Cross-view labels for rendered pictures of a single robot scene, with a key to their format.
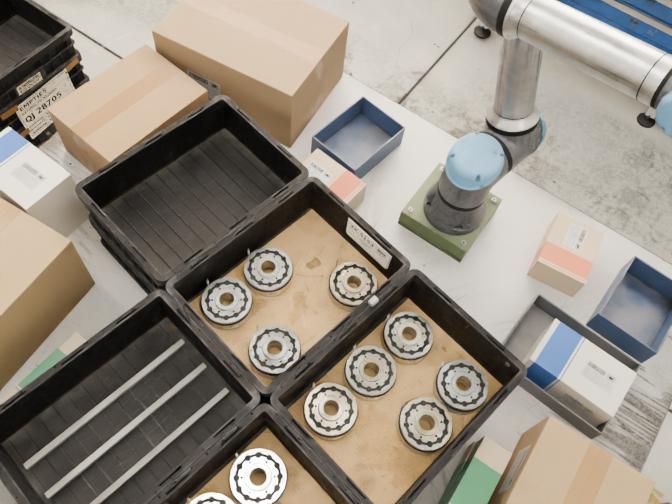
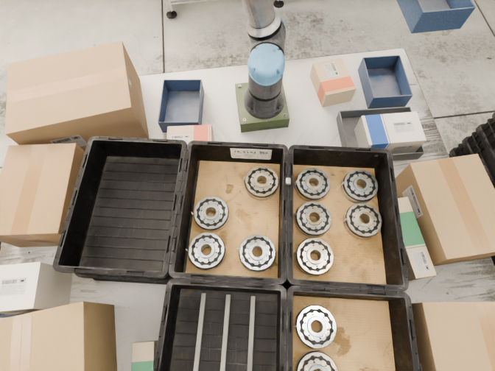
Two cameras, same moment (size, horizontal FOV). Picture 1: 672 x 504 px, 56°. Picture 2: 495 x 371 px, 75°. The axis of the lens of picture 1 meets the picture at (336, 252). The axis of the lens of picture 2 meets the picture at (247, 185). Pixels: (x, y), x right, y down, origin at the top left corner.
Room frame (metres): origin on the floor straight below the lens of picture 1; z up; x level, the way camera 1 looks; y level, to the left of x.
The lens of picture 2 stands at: (0.28, 0.20, 1.76)
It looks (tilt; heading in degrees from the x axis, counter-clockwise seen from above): 67 degrees down; 329
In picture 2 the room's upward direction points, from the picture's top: 2 degrees counter-clockwise
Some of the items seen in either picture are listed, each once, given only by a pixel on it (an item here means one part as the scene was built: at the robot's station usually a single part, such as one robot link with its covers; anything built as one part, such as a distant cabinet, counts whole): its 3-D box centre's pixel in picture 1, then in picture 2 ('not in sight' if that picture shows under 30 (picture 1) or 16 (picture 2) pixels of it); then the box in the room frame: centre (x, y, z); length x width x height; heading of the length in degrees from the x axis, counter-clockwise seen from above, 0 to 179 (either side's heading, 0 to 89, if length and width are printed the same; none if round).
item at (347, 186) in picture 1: (325, 189); (191, 145); (0.90, 0.05, 0.74); 0.16 x 0.12 x 0.07; 59
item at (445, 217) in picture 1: (458, 198); (264, 93); (0.89, -0.27, 0.81); 0.15 x 0.15 x 0.10
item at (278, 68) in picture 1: (253, 55); (81, 102); (1.24, 0.31, 0.80); 0.40 x 0.30 x 0.20; 71
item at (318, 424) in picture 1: (330, 409); (314, 255); (0.33, -0.04, 0.86); 0.10 x 0.10 x 0.01
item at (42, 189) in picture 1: (24, 178); (10, 289); (0.72, 0.71, 0.84); 0.20 x 0.12 x 0.09; 61
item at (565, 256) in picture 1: (565, 254); (331, 82); (0.83, -0.55, 0.74); 0.16 x 0.12 x 0.07; 160
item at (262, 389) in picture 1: (291, 277); (233, 207); (0.55, 0.08, 0.92); 0.40 x 0.30 x 0.02; 143
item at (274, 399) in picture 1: (401, 386); (342, 212); (0.37, -0.16, 0.92); 0.40 x 0.30 x 0.02; 143
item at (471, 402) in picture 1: (462, 384); (360, 184); (0.42, -0.29, 0.86); 0.10 x 0.10 x 0.01
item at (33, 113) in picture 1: (49, 103); not in sight; (1.27, 1.00, 0.41); 0.31 x 0.02 x 0.16; 153
